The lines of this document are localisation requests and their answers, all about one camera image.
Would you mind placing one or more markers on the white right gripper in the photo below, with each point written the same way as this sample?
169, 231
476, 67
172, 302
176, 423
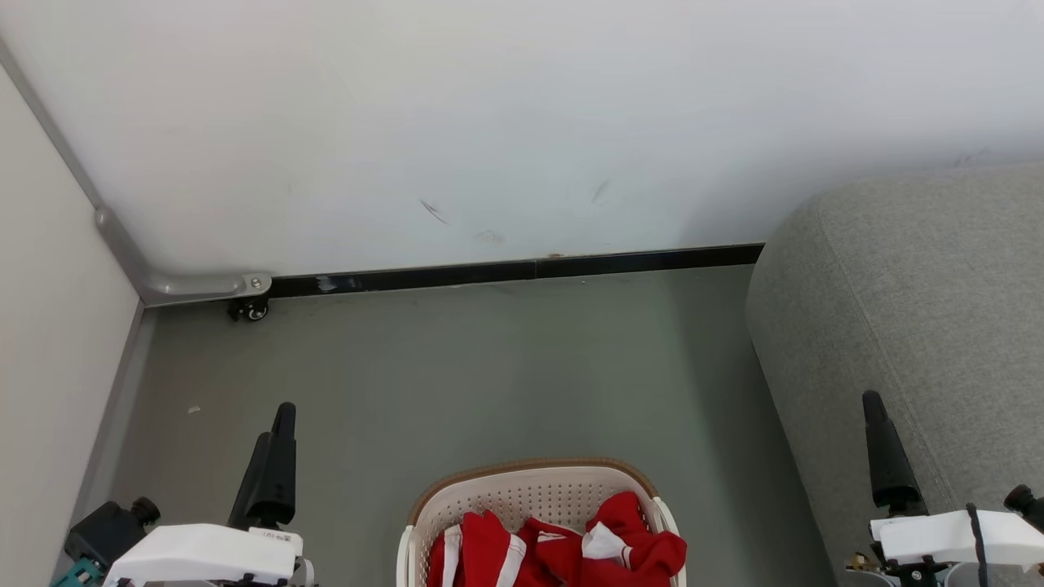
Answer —
938, 534

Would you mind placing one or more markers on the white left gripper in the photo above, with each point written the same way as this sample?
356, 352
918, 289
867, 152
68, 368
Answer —
204, 554

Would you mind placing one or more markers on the red jersey with white trim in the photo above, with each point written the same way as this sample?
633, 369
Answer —
628, 546

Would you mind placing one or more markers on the grey upholstered seat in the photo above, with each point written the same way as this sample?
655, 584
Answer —
913, 326

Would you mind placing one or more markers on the small black caster wheel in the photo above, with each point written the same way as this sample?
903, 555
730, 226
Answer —
251, 310

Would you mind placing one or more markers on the black baseboard strip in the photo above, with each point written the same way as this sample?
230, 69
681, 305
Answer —
652, 259
408, 278

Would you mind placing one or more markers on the white laundry basket brown rim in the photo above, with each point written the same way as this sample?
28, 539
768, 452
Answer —
530, 493

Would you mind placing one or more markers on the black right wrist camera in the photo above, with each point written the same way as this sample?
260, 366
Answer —
1026, 501

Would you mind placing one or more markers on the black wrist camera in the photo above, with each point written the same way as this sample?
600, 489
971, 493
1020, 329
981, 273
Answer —
1026, 501
106, 531

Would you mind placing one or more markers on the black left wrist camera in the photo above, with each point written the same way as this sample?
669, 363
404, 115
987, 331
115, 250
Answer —
106, 531

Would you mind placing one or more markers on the grey metal partition frame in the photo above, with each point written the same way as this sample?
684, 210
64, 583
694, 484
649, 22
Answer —
188, 285

